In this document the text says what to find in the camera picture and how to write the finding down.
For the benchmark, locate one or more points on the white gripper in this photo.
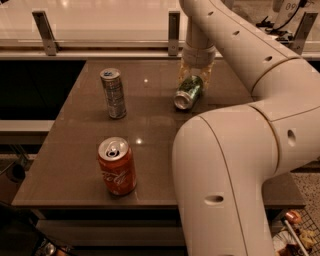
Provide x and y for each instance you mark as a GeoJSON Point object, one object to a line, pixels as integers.
{"type": "Point", "coordinates": [198, 57]}

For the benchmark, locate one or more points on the green soda can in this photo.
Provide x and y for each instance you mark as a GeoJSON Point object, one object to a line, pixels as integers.
{"type": "Point", "coordinates": [188, 92]}

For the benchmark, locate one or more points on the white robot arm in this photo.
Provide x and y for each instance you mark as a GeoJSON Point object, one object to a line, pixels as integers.
{"type": "Point", "coordinates": [222, 157]}

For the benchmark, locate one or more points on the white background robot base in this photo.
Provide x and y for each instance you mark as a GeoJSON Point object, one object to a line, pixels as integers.
{"type": "Point", "coordinates": [286, 11]}

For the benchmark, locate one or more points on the tall silver slim can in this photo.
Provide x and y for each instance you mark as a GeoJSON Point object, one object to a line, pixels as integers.
{"type": "Point", "coordinates": [113, 88]}

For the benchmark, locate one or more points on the orange soda can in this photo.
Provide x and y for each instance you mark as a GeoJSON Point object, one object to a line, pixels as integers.
{"type": "Point", "coordinates": [116, 162]}

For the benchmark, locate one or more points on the middle metal rail bracket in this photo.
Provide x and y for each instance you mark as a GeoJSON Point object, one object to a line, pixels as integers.
{"type": "Point", "coordinates": [173, 32]}

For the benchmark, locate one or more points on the metal rail bracket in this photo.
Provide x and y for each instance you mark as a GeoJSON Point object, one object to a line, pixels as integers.
{"type": "Point", "coordinates": [46, 32]}
{"type": "Point", "coordinates": [173, 32]}
{"type": "Point", "coordinates": [298, 42]}

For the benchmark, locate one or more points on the right metal rail bracket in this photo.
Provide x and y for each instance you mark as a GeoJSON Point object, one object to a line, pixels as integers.
{"type": "Point", "coordinates": [298, 42]}

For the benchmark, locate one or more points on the glass barrier rail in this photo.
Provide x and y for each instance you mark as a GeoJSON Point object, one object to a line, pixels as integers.
{"type": "Point", "coordinates": [75, 49]}

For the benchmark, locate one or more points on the left metal rail bracket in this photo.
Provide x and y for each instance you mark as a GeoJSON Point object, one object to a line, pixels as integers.
{"type": "Point", "coordinates": [46, 32]}

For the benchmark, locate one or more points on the wire basket with items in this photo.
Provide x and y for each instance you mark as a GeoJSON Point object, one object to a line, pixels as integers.
{"type": "Point", "coordinates": [297, 235]}

